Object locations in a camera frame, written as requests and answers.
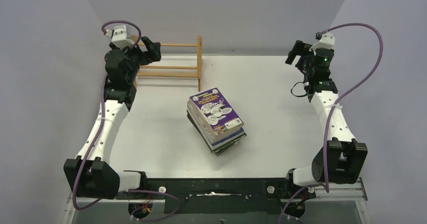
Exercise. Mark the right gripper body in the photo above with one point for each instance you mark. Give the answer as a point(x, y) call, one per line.
point(299, 53)

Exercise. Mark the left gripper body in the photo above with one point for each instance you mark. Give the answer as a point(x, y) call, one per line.
point(136, 58)

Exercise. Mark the wooden book rack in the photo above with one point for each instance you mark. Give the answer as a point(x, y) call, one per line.
point(174, 70)

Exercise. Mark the purple comic book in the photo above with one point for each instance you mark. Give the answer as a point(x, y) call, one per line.
point(213, 111)

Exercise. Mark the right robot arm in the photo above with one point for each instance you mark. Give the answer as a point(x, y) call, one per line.
point(342, 156)

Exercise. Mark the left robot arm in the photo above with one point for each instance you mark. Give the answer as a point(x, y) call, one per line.
point(89, 174)

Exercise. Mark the lower stack of books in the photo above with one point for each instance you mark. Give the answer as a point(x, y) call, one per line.
point(216, 144)

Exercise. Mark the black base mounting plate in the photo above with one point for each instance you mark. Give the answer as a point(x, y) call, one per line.
point(223, 195)

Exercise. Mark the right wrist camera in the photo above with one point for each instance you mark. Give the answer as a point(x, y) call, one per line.
point(325, 40)

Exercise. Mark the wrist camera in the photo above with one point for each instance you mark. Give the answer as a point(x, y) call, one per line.
point(120, 36)
point(325, 40)

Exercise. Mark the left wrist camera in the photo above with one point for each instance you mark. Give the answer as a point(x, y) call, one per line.
point(120, 36)

